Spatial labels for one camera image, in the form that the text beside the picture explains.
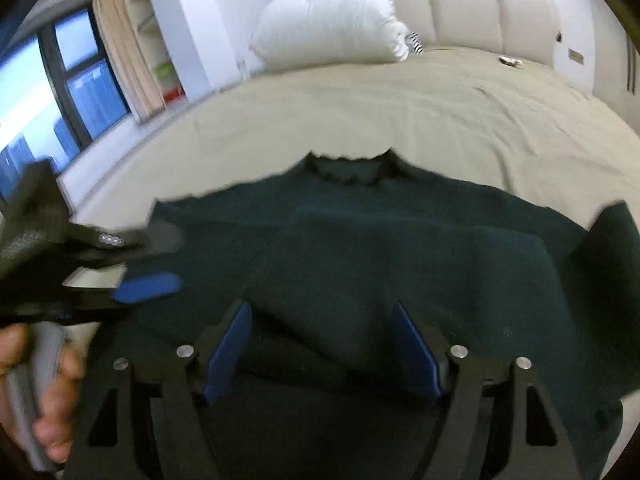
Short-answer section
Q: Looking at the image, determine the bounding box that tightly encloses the beige curtain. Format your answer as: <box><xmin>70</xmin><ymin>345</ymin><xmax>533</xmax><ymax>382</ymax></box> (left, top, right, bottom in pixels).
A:
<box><xmin>92</xmin><ymin>0</ymin><xmax>166</xmax><ymax>123</ymax></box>

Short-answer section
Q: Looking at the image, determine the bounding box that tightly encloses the black framed window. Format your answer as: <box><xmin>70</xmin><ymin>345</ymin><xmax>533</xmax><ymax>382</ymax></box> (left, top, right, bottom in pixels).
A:
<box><xmin>0</xmin><ymin>7</ymin><xmax>133</xmax><ymax>206</ymax></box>

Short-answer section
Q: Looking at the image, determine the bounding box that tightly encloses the person's left hand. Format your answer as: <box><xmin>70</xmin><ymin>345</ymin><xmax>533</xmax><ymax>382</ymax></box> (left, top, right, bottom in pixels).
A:
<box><xmin>0</xmin><ymin>324</ymin><xmax>86</xmax><ymax>463</ymax></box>

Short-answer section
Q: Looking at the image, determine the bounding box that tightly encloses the white wall vent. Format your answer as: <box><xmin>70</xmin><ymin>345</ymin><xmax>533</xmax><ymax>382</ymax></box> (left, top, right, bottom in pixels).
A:
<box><xmin>624</xmin><ymin>34</ymin><xmax>640</xmax><ymax>94</ymax></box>

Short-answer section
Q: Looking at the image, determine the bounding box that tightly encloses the bed with beige sheet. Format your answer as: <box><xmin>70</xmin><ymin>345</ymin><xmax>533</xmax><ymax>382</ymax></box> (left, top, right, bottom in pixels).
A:
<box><xmin>57</xmin><ymin>46</ymin><xmax>640</xmax><ymax>461</ymax></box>

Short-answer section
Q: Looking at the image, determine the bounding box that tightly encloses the dark green sweater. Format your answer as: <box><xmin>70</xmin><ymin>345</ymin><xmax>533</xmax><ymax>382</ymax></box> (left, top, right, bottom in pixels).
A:
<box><xmin>75</xmin><ymin>150</ymin><xmax>640</xmax><ymax>480</ymax></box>

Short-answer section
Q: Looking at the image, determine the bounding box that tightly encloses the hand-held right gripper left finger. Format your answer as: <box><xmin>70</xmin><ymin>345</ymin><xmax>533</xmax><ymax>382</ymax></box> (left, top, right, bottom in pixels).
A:
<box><xmin>62</xmin><ymin>300</ymin><xmax>253</xmax><ymax>480</ymax></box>

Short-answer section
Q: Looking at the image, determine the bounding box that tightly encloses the white wall shelf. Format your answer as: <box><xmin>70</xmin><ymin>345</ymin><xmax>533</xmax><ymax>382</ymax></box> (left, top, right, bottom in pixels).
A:
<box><xmin>120</xmin><ymin>0</ymin><xmax>187</xmax><ymax>107</ymax></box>

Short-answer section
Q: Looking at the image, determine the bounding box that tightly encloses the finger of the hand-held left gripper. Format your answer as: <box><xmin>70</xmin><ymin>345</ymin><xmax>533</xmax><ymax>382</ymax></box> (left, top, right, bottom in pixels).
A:
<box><xmin>65</xmin><ymin>272</ymin><xmax>182</xmax><ymax>322</ymax></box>
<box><xmin>67</xmin><ymin>221</ymin><xmax>184</xmax><ymax>268</ymax></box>

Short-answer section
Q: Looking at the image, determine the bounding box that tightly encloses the beige padded headboard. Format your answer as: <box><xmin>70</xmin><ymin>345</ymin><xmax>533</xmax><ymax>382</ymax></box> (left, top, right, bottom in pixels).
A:
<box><xmin>277</xmin><ymin>0</ymin><xmax>561</xmax><ymax>68</ymax></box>

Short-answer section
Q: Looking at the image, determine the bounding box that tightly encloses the white pillow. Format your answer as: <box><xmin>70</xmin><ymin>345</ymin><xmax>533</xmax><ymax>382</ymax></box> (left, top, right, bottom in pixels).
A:
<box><xmin>249</xmin><ymin>0</ymin><xmax>410</xmax><ymax>72</ymax></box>

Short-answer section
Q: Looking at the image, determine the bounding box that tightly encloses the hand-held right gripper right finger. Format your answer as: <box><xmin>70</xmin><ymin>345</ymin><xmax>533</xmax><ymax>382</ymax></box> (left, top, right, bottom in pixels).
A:
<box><xmin>391</xmin><ymin>300</ymin><xmax>583</xmax><ymax>480</ymax></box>

